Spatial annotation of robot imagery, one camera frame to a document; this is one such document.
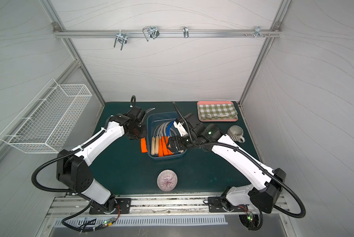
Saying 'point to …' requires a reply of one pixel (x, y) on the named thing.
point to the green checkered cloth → (219, 111)
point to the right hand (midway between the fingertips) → (174, 143)
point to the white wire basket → (44, 125)
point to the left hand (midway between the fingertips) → (144, 135)
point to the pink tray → (200, 102)
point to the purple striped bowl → (167, 180)
